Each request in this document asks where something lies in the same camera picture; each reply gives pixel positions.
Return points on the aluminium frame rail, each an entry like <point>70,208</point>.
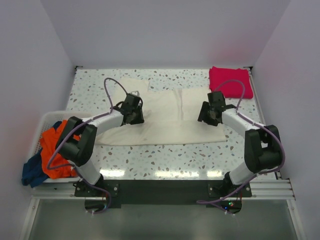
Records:
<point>260,189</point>

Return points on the cream white t-shirt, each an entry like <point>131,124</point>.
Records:
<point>170,118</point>

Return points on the navy blue t-shirt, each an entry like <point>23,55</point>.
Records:
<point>35,171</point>

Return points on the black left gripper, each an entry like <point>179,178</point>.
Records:
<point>140,119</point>

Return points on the folded magenta t-shirt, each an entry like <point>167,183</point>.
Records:
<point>233,83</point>

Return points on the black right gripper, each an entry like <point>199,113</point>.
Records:
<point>202,116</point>

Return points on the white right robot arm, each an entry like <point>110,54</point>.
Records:
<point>263,150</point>

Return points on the white plastic laundry basket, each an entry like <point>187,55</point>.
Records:
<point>46,122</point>

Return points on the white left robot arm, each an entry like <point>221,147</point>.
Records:
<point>77,140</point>

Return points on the orange t-shirt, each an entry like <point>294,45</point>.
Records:
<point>48,142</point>

